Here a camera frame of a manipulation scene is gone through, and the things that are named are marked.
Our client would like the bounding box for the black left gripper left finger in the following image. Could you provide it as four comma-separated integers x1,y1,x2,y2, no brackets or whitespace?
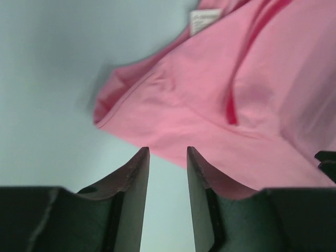
1,147,149,251

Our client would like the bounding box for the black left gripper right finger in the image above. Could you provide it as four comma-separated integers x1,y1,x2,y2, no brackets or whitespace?
187,147,335,251

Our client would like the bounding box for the pink t shirt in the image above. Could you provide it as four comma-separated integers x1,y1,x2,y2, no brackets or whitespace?
93,1,335,199

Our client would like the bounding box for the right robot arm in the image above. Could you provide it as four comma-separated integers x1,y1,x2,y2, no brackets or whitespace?
314,151,336,183

